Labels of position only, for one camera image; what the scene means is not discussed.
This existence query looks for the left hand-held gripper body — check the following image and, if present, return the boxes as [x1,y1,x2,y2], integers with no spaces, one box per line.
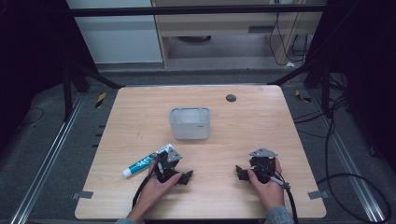
[153,147,183,184]

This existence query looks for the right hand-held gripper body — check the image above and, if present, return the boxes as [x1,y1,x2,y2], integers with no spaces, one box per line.
[248,147,279,185]

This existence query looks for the teal and white toothpaste tube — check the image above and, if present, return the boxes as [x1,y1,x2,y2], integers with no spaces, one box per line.
[122,142,176,178]

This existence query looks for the grey plastic container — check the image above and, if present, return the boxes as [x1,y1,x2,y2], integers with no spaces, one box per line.
[168,106,212,141]

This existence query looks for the person's left hand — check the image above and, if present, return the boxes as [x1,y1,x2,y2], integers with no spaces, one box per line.
[129,161,183,217]

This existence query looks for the person's right hand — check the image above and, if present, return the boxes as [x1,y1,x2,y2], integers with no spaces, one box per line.
[247,158,286,211]

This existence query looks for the grey tape piece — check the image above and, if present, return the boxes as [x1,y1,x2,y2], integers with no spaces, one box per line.
[307,189,330,201]
[72,190,94,201]

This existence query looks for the yellow and black tape strip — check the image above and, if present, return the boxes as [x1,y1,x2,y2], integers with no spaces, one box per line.
[294,89,312,104]
[94,91,107,109]

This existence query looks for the black metal stand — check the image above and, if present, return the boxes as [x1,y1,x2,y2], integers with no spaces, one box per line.
[61,58,126,123]
[266,57,334,119]

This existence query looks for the white cabinet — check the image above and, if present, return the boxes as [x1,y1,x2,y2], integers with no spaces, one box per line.
[65,0,164,65]

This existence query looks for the dark curtain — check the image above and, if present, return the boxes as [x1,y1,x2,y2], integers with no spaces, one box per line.
[306,0,396,174]
[0,0,98,153]

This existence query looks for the light wooden desk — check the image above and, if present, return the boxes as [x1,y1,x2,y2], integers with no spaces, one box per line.
[150,0,329,70]

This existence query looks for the left hand-held gripper cable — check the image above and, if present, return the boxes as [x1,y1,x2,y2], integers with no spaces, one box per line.
[131,155,166,210]

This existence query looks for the hand-held gripper cable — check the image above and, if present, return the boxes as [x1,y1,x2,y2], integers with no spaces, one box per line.
[131,155,166,210]
[268,174,300,224]

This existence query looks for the right hand-held gripper cable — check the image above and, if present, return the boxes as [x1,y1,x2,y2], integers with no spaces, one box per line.
[268,174,300,224]

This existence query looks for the looped black floor cable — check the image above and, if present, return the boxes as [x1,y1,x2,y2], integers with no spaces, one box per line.
[316,92,392,224]

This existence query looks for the aluminium floor rail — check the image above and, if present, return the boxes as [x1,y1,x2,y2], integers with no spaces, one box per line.
[8,92,86,224]
[310,89,388,224]

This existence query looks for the black hanging desk cables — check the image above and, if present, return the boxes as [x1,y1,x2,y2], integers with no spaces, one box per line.
[268,11,310,67]

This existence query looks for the thin black floor cable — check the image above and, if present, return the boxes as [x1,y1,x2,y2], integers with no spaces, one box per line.
[18,106,45,128]

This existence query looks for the black horizontal frame bar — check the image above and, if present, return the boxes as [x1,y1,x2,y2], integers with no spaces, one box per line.
[66,4,328,18]

